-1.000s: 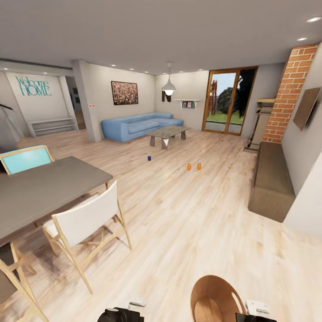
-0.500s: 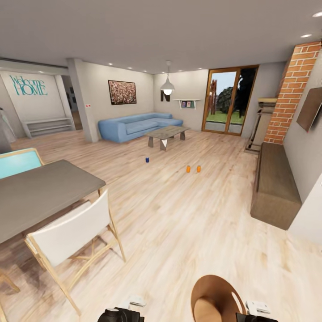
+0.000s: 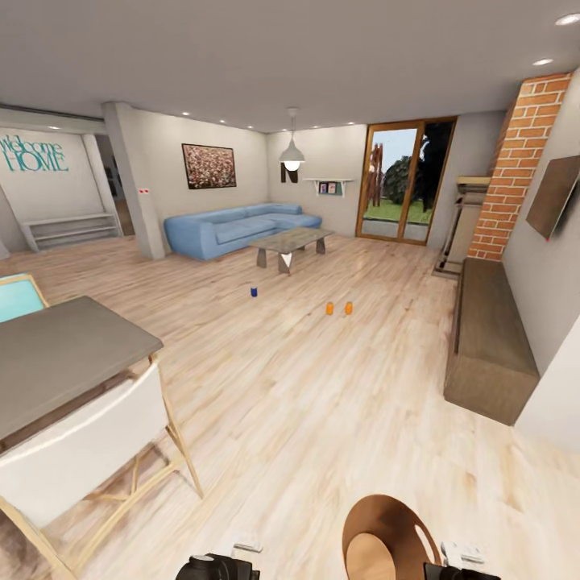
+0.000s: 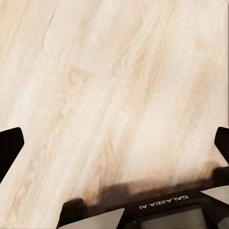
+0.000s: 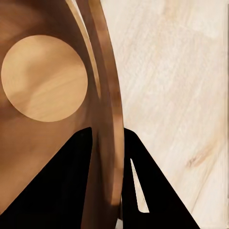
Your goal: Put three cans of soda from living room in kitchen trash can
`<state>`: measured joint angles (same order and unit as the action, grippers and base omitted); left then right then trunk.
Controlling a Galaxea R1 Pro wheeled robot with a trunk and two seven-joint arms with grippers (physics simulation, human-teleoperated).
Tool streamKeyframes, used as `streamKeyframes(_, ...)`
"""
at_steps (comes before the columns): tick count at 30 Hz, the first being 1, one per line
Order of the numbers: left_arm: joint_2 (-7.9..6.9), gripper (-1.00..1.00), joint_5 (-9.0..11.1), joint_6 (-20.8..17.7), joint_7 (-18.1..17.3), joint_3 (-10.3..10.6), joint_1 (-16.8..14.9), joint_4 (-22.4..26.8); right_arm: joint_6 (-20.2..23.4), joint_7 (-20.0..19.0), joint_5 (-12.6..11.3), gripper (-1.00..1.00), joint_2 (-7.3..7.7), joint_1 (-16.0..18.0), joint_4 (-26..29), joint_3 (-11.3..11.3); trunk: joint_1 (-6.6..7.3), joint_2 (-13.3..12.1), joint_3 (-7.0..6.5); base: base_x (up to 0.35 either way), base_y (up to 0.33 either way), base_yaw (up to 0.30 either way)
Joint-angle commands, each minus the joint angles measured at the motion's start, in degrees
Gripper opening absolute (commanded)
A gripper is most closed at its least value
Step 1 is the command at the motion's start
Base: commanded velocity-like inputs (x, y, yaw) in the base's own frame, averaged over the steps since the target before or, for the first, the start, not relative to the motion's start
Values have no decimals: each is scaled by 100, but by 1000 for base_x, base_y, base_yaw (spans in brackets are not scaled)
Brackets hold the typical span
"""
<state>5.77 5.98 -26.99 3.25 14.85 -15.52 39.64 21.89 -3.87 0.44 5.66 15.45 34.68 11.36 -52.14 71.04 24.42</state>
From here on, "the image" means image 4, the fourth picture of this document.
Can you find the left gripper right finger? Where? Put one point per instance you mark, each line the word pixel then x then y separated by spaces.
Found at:
pixel 222 142

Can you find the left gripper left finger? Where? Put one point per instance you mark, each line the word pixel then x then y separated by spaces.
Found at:
pixel 11 143

